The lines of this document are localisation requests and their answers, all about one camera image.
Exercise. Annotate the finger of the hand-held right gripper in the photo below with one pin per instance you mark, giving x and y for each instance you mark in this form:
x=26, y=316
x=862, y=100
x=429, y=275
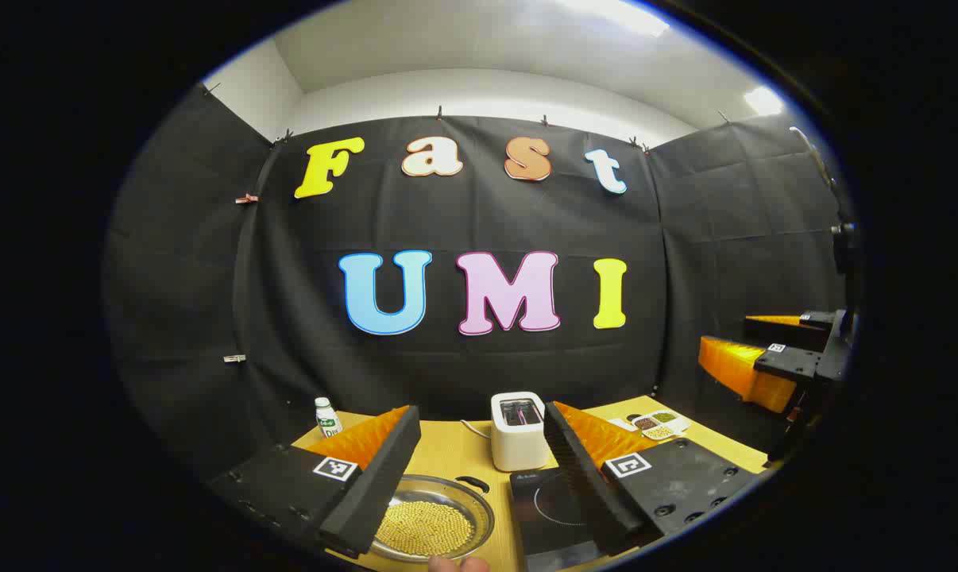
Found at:
x=789, y=364
x=789, y=330

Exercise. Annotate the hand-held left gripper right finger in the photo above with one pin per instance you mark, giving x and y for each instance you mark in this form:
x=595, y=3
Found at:
x=582, y=485

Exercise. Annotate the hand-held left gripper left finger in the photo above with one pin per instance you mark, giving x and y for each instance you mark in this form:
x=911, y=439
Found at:
x=376, y=492

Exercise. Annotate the black induction cooktop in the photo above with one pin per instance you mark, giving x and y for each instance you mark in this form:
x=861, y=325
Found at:
x=542, y=508

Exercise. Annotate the pile of soybeans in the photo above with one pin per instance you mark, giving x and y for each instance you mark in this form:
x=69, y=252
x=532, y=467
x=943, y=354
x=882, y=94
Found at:
x=427, y=528

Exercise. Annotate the white toaster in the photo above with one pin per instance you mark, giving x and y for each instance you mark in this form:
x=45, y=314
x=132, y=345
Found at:
x=517, y=449

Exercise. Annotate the white bottle with green label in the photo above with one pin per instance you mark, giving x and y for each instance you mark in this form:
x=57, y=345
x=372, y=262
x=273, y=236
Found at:
x=328, y=421

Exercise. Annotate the white divided seed tray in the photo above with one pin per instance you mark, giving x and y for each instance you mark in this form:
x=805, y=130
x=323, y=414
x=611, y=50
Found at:
x=658, y=425

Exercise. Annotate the ceiling light panel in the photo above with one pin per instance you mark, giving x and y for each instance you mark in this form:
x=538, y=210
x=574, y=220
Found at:
x=765, y=100

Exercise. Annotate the black backdrop cloth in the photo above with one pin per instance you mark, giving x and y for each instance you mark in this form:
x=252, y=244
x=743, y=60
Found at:
x=479, y=214

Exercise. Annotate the small brown clip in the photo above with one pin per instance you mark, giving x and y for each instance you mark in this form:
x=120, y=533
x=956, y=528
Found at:
x=246, y=199

